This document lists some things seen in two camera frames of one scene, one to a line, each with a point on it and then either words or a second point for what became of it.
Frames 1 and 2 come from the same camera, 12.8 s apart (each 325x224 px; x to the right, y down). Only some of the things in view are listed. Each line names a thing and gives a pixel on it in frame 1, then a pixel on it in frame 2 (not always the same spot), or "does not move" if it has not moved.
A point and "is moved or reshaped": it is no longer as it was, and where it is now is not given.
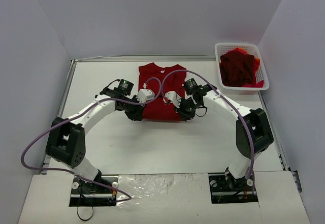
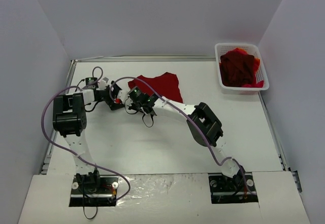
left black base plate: [86, 193] does not move
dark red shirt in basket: [237, 69] does not move
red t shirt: [160, 80] is moved or reshaped
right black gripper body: [185, 111] -> [130, 104]
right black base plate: [223, 190] does not move
